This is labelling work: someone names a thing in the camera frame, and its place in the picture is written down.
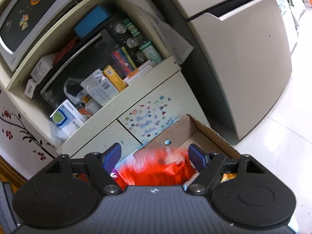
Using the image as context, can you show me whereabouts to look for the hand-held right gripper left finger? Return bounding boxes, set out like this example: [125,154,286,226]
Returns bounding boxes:
[45,143,122,196]

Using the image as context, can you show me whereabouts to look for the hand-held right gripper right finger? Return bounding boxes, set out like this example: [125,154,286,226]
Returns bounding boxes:
[185,143,265,196]

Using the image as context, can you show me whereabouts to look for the printed cardboard box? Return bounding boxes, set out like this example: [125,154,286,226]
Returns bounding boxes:
[133,113,242,183]

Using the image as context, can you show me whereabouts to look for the red snack packet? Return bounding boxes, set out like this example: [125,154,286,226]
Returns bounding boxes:
[113,149,198,187]

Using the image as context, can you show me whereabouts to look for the cream stickered cabinet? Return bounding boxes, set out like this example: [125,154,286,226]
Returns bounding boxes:
[0,0,212,159]

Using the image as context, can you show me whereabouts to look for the white plastic jar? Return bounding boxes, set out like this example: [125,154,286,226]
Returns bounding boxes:
[84,100,102,115]

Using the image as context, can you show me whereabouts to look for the pile of medicine boxes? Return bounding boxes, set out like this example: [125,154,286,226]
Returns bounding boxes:
[24,54,156,138]

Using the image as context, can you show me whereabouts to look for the clear plastic bag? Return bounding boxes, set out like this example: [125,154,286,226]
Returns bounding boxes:
[64,77,86,103]

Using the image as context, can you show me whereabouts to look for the colourful striped pack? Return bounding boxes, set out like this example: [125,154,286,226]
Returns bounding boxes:
[111,47,137,75]

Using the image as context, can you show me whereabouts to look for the black toaster oven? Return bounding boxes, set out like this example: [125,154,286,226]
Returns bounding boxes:
[39,15,149,113]

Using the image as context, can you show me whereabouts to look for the green tin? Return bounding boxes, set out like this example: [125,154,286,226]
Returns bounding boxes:
[139,41,163,64]

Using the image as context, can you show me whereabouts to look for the beige refrigerator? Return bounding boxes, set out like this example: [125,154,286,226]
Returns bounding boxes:
[139,0,293,140]

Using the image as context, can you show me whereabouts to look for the white hanging cloth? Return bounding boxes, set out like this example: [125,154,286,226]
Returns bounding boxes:
[146,12,194,65]

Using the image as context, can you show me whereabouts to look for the green white bottle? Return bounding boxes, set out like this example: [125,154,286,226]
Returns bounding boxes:
[123,18,141,36]

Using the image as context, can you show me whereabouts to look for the blue rectangular block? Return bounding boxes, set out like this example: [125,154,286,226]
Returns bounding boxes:
[74,5,113,38]

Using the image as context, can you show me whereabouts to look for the white stickered appliance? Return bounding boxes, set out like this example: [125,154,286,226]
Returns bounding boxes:
[275,0,308,54]

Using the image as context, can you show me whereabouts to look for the white microwave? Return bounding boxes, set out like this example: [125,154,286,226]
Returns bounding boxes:
[0,0,76,72]

